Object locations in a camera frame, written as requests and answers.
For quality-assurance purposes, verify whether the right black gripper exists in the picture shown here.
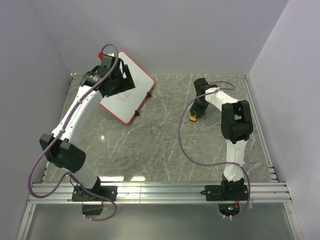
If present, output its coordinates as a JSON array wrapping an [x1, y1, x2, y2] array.
[[189, 98, 209, 119]]

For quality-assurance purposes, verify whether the yellow whiteboard eraser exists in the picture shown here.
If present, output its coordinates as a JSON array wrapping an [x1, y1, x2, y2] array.
[[189, 114, 198, 122]]

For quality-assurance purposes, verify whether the red framed whiteboard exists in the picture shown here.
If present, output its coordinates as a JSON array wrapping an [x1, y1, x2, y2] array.
[[100, 51, 155, 124]]

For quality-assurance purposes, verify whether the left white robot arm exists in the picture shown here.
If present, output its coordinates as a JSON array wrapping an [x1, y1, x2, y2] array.
[[39, 54, 135, 201]]

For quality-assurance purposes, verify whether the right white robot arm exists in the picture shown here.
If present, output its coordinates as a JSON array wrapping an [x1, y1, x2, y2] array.
[[189, 84, 253, 201]]

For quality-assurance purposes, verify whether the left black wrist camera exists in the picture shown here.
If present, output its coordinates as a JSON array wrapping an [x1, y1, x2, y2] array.
[[99, 54, 116, 75]]

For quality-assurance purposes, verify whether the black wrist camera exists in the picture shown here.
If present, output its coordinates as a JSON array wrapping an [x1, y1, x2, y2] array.
[[99, 54, 116, 75], [193, 77, 218, 96]]

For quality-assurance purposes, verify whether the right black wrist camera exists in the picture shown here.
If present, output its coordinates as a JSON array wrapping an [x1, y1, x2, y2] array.
[[193, 77, 218, 96]]

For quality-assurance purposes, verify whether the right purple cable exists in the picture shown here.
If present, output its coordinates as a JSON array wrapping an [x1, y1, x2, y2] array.
[[177, 81, 251, 220]]

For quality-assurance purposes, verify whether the purple cable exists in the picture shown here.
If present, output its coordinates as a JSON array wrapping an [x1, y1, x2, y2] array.
[[177, 81, 251, 220], [27, 44, 118, 222]]

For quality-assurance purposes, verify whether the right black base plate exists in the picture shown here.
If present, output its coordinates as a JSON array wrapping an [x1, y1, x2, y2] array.
[[200, 185, 250, 202]]

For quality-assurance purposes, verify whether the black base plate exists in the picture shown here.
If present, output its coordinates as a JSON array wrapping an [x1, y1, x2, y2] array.
[[200, 185, 250, 202], [71, 186, 118, 202]]

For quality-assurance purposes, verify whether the aluminium table edge rail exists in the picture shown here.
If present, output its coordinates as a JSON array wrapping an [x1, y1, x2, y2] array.
[[241, 74, 279, 183]]

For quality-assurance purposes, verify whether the aluminium mounting rail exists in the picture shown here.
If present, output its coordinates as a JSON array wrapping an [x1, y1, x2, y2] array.
[[26, 181, 292, 204]]

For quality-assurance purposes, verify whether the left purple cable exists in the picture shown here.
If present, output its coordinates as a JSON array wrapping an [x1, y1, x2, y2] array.
[[27, 44, 118, 222]]

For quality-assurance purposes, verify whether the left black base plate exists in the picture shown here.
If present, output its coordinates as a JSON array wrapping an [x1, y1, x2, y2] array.
[[71, 186, 118, 202]]

